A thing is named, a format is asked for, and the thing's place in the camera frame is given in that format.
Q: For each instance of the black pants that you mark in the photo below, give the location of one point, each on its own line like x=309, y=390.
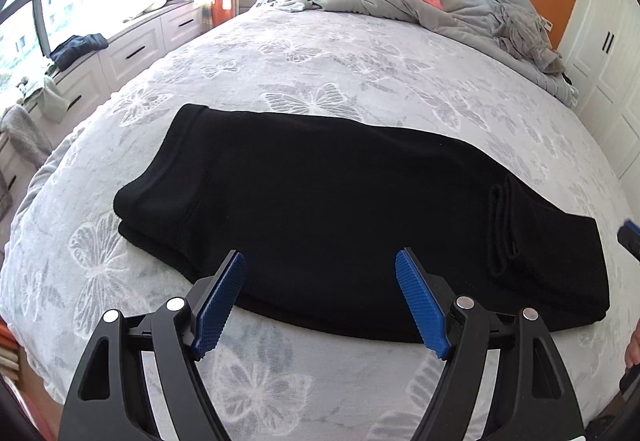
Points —
x=325, y=201

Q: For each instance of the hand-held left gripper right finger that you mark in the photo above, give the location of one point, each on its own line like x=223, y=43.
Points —
x=420, y=301

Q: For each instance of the white window drawer cabinet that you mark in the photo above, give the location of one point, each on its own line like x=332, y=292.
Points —
x=135, y=46

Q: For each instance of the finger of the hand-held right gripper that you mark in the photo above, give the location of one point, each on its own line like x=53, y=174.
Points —
x=631, y=236

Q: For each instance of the pale green cloth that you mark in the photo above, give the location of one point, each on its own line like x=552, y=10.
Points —
x=45, y=93

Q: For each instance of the crumpled grey garment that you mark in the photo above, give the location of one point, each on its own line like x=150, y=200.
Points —
x=530, y=36

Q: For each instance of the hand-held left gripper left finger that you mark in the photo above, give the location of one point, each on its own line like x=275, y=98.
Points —
x=220, y=301

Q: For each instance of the grey towel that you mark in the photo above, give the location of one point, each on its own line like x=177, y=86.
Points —
x=22, y=131

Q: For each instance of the person's right forearm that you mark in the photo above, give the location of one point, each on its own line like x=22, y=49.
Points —
x=634, y=346

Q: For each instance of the white wardrobe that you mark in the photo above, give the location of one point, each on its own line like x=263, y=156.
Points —
x=600, y=46

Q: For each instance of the dark blue folded clothes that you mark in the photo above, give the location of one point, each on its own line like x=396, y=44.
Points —
x=80, y=48

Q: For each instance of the bed with butterfly bedspread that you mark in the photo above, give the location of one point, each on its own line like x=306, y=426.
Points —
x=350, y=61

